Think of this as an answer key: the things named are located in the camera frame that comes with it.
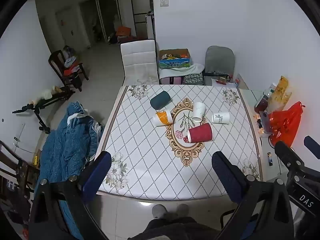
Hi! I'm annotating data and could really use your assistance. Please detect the pink storage box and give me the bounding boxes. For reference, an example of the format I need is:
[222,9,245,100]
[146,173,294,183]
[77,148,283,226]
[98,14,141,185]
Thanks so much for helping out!
[160,76,182,85]

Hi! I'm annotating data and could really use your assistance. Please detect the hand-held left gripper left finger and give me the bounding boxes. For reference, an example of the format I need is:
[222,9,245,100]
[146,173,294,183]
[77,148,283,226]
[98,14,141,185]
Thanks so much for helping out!
[29,151,112,240]

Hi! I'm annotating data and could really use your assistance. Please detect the orange bag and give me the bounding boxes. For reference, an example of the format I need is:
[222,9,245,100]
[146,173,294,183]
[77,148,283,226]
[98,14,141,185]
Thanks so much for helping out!
[116,26,132,38]

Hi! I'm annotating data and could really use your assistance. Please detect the red plastic bag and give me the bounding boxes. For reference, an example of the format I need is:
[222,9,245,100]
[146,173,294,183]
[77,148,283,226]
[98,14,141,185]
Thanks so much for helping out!
[267,101,303,148]

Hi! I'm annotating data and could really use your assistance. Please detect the patterned dark bag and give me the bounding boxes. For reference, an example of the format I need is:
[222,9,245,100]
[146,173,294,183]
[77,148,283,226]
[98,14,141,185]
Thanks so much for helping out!
[182,73,204,86]

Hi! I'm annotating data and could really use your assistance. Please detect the grey slipper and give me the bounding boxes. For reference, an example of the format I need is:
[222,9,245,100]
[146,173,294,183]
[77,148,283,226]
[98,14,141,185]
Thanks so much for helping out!
[176,203,190,217]
[152,204,168,219]

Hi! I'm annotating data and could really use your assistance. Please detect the white cloth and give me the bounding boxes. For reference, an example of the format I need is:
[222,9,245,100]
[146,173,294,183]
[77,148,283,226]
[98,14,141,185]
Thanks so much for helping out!
[159,63,206,79]

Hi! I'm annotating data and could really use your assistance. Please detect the floral diamond pattern tablecloth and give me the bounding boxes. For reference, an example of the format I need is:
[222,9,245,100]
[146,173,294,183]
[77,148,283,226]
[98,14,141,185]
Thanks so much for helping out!
[96,84,263,202]

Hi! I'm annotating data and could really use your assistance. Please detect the orange and white paper cup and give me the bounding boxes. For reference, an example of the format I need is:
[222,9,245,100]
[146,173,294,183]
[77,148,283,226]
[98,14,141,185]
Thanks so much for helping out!
[153,110,173,127]

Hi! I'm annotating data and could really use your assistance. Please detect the black folding stand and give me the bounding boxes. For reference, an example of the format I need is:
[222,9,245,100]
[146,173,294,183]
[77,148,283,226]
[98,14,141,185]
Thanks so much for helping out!
[12,86,76,134]

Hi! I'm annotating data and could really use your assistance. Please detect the yellow snack packet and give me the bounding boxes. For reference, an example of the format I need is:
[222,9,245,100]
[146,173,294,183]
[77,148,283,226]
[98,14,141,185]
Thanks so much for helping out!
[271,75,292,110]

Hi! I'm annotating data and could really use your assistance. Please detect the dark teal cup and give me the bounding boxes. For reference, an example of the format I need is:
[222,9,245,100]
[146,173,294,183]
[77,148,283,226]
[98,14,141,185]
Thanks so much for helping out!
[150,91,172,110]

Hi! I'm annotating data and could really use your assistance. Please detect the kitchen cleaver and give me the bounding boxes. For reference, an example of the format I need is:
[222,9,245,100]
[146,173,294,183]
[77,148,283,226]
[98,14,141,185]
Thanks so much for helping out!
[259,110,272,134]

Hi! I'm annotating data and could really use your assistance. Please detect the glass side table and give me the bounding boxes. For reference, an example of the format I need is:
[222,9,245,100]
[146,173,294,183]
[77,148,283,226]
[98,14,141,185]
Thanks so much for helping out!
[237,88,292,183]

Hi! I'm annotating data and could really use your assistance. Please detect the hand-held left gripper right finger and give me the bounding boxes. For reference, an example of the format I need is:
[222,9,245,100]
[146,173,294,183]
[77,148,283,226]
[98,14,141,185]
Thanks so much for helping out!
[211,151,294,240]

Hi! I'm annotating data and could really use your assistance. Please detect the white refrigerator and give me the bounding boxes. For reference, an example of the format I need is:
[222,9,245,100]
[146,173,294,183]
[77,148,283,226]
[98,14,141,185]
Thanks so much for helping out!
[145,11,156,41]

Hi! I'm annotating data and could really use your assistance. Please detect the white padded chair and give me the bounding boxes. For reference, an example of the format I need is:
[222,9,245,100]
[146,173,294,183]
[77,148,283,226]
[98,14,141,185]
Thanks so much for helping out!
[120,39,160,86]

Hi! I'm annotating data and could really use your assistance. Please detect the grey cushioned chair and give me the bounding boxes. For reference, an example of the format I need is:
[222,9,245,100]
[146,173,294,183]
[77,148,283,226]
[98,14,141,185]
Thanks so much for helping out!
[204,46,235,86]

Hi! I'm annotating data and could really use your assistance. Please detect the plain white paper cup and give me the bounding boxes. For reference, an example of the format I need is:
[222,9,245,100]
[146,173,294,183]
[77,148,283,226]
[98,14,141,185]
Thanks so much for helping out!
[192,102,206,123]

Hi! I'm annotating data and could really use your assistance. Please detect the person's dark trouser legs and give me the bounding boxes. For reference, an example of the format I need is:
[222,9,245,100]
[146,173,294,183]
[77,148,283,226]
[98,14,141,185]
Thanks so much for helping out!
[129,216,222,240]

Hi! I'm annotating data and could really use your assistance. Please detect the white printed paper cup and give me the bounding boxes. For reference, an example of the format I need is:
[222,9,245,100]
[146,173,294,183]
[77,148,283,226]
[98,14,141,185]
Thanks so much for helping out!
[212,111,230,124]

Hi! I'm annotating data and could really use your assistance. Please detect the pile of clothes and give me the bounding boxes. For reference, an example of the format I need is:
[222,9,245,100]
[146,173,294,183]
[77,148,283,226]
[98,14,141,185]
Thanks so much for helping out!
[63,45,81,76]

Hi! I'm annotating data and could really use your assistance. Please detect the black rod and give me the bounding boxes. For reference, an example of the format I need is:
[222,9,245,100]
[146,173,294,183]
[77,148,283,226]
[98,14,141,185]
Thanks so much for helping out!
[203,72,231,81]

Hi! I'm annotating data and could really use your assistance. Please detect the cardboard box with blue print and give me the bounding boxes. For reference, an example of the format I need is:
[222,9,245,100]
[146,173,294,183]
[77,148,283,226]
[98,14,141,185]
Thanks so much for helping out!
[158,48,192,69]

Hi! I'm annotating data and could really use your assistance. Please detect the red ribbed paper cup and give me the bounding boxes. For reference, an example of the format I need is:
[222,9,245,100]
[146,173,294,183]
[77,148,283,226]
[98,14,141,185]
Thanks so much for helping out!
[187,123,213,143]

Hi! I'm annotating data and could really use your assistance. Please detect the dark wooden chair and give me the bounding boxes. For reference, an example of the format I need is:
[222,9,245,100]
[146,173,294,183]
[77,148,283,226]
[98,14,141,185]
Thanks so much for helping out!
[48,50,89,92]

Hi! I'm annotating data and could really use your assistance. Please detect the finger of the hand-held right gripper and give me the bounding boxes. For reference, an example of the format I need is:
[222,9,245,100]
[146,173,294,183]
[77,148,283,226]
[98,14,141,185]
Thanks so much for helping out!
[274,141,305,172]
[303,135,320,160]

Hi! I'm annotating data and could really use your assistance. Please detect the dark wooden furniture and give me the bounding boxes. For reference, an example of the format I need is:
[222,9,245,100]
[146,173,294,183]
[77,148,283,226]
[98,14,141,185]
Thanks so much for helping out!
[0,140,41,232]

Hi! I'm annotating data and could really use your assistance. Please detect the blue jacket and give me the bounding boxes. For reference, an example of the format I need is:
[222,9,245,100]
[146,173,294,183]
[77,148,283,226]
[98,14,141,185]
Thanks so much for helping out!
[34,101,105,240]

